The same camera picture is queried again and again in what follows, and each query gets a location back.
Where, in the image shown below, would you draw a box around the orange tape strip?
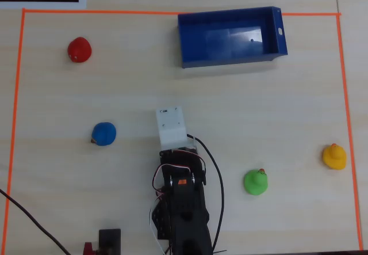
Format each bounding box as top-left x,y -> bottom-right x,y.
0,8 -> 27,255
22,7 -> 342,17
335,13 -> 365,252

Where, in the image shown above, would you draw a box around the yellow rubber duck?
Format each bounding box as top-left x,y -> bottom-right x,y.
322,143 -> 347,170

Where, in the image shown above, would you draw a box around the red rubber duck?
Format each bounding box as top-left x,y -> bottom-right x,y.
67,36 -> 93,63

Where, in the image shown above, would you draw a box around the black cable on table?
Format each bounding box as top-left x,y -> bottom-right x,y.
0,188 -> 72,255

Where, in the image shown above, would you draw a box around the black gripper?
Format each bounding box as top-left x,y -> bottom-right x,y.
159,147 -> 207,185

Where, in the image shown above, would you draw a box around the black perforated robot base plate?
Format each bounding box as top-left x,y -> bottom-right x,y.
150,199 -> 173,240

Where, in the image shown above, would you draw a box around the blue rubber duck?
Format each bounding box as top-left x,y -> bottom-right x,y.
90,121 -> 117,147

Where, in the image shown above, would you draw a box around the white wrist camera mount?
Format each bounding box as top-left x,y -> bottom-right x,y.
155,106 -> 198,152

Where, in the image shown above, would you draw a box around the green rubber duck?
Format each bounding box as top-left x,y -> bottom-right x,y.
243,168 -> 270,196

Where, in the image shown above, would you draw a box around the blue plastic box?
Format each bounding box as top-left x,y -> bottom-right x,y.
177,6 -> 289,69

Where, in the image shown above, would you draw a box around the red white black servo wires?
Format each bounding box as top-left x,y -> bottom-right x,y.
149,149 -> 208,254

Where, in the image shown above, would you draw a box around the small black red device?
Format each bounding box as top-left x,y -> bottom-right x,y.
98,228 -> 122,255

